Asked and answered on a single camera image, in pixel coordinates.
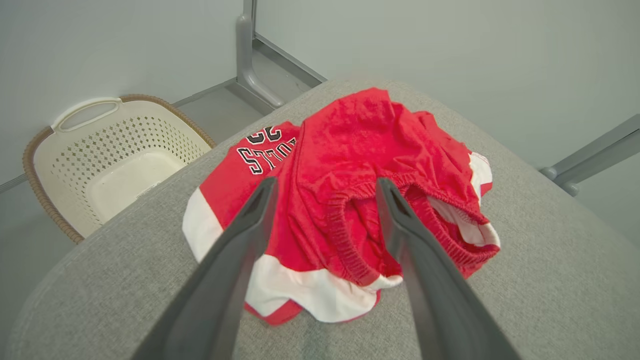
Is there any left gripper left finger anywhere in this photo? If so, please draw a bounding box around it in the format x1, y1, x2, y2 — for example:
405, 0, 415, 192
131, 176, 279, 360

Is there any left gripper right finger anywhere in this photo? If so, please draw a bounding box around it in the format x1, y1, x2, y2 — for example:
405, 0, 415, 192
375, 177, 522, 360

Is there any red white-striped shirt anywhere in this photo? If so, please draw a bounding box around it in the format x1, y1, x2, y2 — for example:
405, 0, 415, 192
181, 87, 502, 327

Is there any cream plastic laundry basket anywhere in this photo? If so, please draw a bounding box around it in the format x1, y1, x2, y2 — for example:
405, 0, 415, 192
22, 94, 217, 245

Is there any grey metal partition post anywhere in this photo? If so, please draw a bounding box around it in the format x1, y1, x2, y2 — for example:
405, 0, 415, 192
554, 142, 640, 197
539, 114, 640, 177

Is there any grey curved-foot partition post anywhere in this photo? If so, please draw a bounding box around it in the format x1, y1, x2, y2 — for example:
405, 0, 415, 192
236, 0, 286, 109

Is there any grey partition base rail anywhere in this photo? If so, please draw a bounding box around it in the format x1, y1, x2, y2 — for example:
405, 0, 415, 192
252, 32, 328, 86

